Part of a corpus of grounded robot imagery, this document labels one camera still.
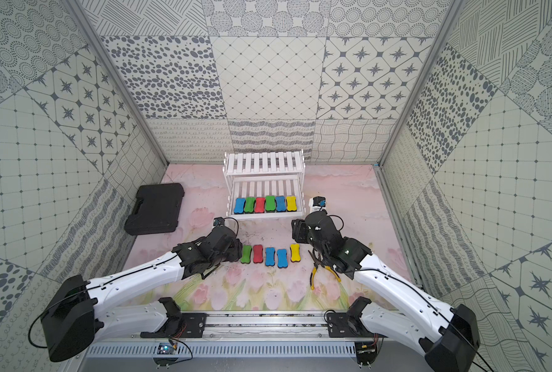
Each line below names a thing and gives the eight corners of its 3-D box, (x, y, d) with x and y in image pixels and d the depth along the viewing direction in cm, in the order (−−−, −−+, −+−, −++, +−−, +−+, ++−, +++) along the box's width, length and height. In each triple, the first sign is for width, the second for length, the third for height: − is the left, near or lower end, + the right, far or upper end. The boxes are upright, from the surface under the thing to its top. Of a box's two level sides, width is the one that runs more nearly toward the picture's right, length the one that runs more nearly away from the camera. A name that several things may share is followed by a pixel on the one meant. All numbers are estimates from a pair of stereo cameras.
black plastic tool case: (127, 235, 97) (118, 228, 92) (148, 191, 112) (142, 183, 107) (173, 235, 97) (167, 228, 92) (189, 191, 112) (184, 183, 107)
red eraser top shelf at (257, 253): (252, 263, 90) (251, 261, 88) (253, 246, 94) (253, 244, 93) (262, 263, 90) (262, 261, 88) (264, 246, 94) (263, 244, 93)
